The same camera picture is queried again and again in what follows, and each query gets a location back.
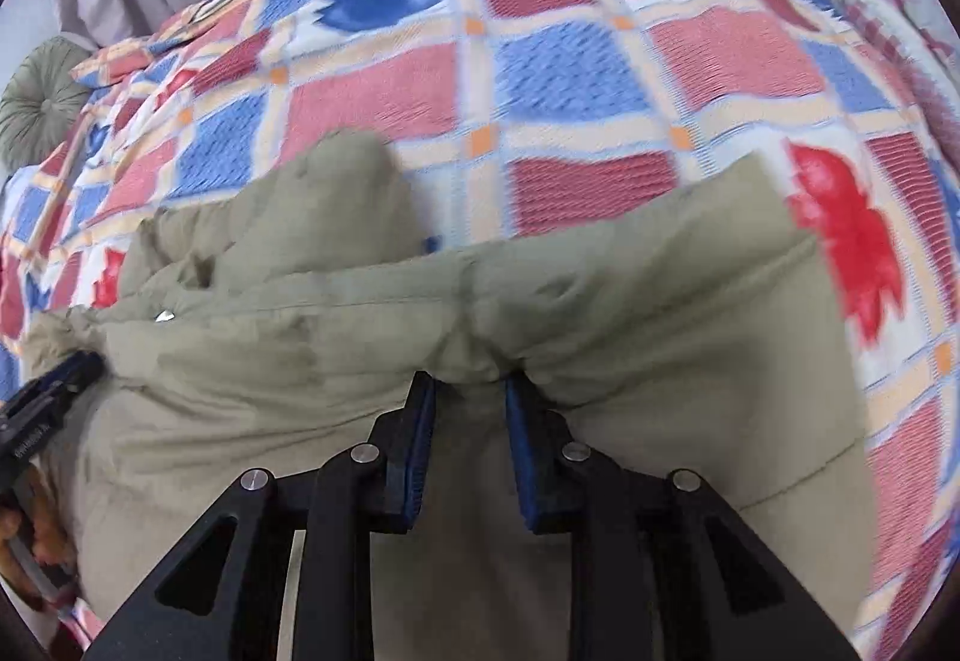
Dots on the khaki puffer jacket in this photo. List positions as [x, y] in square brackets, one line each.
[300, 346]

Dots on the round green pleated cushion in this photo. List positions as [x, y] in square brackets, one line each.
[41, 102]

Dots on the leaf-print patchwork bedspread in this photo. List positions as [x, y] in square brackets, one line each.
[570, 61]

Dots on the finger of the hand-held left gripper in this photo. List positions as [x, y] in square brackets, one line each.
[71, 372]

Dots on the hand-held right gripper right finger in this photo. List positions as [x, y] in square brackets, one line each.
[525, 458]

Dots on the person's left hand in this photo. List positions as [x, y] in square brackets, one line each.
[52, 526]

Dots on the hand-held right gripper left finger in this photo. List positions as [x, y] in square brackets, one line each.
[420, 451]

